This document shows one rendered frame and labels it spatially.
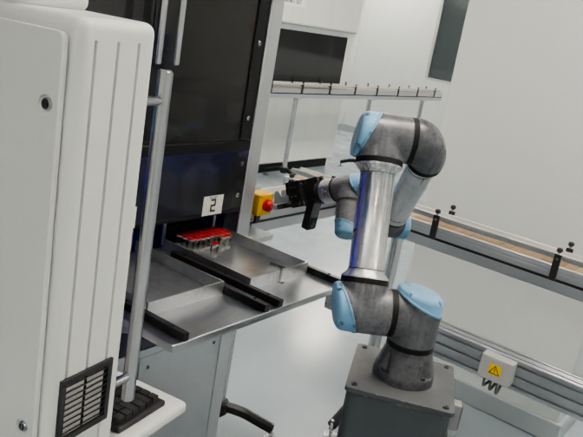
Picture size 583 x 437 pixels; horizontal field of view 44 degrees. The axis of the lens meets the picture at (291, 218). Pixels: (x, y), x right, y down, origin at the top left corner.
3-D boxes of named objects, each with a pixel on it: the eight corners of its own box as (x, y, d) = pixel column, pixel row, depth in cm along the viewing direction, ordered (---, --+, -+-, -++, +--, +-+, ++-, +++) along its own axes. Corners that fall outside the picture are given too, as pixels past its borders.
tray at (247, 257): (161, 250, 210) (163, 238, 209) (222, 237, 231) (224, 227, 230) (249, 290, 192) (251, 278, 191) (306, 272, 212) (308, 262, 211)
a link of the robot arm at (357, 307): (396, 340, 167) (422, 112, 172) (332, 331, 166) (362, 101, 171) (383, 335, 179) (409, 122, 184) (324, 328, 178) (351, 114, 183)
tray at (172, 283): (56, 268, 184) (58, 255, 183) (134, 251, 205) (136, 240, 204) (147, 316, 166) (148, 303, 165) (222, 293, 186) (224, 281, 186)
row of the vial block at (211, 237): (183, 252, 211) (186, 238, 210) (225, 243, 225) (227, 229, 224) (189, 255, 210) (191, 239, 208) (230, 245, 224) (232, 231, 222)
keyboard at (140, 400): (-30, 359, 150) (-30, 348, 149) (23, 338, 162) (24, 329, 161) (118, 435, 133) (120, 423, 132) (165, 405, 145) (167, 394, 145)
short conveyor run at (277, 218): (225, 242, 239) (232, 197, 235) (192, 228, 247) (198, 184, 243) (337, 217, 293) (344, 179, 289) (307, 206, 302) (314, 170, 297)
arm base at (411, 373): (433, 369, 185) (442, 335, 182) (432, 397, 170) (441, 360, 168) (376, 355, 187) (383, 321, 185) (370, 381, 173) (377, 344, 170)
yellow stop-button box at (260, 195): (239, 210, 236) (243, 189, 234) (254, 207, 241) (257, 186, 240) (258, 217, 232) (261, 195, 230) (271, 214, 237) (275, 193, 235)
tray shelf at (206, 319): (39, 278, 181) (40, 271, 180) (225, 238, 236) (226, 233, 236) (172, 354, 155) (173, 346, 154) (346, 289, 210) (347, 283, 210)
